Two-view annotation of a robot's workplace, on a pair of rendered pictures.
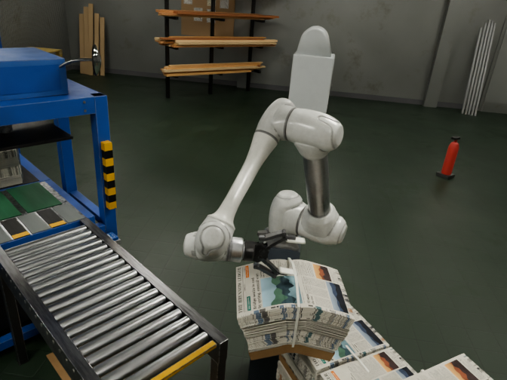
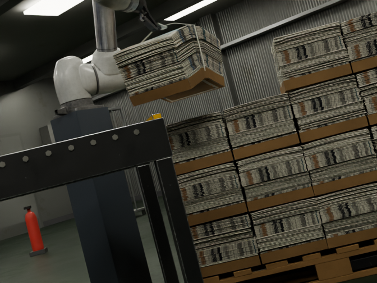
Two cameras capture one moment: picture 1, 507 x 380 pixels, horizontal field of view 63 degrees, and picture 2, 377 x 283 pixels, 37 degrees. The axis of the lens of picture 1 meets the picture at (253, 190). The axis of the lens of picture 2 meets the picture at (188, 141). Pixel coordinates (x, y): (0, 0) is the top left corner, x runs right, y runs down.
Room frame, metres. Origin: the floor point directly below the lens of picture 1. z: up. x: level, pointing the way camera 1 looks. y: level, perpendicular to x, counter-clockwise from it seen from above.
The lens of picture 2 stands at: (-0.06, 1.80, 0.66)
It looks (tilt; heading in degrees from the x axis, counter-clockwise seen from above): 2 degrees up; 304
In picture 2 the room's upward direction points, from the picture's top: 14 degrees counter-clockwise
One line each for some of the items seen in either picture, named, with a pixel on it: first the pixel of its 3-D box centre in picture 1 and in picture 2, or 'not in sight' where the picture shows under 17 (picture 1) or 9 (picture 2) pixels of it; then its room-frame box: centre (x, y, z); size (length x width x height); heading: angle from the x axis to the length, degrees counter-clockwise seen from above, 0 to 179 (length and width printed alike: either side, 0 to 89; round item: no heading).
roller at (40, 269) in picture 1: (66, 261); not in sight; (1.83, 0.97, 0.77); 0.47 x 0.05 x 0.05; 137
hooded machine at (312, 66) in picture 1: (312, 70); not in sight; (8.75, -1.00, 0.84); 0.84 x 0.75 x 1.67; 84
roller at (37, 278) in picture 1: (72, 266); not in sight; (1.79, 0.92, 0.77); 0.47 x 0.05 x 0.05; 137
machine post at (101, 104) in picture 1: (107, 210); not in sight; (2.42, 0.96, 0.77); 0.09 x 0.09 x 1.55; 47
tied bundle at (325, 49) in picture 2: not in sight; (308, 63); (0.89, -0.68, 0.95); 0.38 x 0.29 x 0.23; 118
